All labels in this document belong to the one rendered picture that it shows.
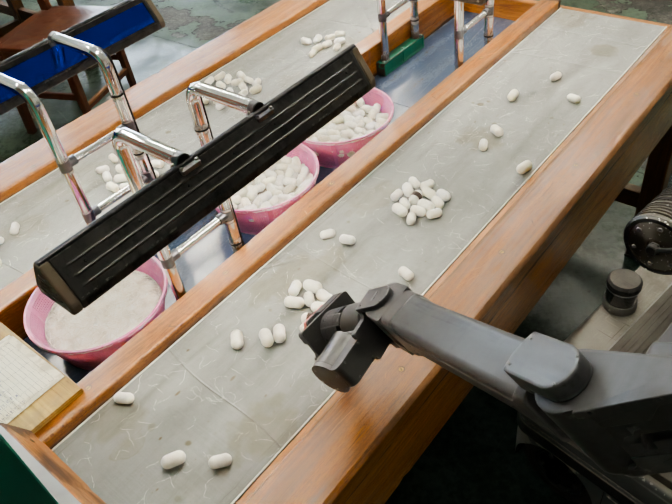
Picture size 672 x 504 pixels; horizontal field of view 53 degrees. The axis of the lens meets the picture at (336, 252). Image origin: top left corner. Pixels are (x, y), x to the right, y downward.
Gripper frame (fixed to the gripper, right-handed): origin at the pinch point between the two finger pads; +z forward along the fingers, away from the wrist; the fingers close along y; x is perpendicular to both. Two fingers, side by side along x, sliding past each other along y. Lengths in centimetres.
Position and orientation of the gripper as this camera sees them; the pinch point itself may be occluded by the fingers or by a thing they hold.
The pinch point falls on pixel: (308, 334)
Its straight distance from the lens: 107.1
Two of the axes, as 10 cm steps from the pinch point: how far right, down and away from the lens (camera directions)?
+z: -5.0, 2.1, 8.4
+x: 6.0, 7.8, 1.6
